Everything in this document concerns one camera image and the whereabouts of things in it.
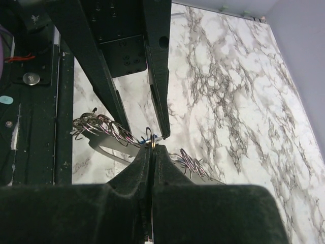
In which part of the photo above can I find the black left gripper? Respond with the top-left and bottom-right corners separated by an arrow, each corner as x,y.
44,0 -> 172,139

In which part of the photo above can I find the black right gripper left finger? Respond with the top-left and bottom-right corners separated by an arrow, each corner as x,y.
1,145 -> 152,243

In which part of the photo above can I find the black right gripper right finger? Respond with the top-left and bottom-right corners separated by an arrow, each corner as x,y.
152,145 -> 288,243

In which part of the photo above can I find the blue key tag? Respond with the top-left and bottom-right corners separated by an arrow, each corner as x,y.
139,134 -> 164,145

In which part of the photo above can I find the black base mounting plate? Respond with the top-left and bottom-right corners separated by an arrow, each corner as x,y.
1,1 -> 74,186

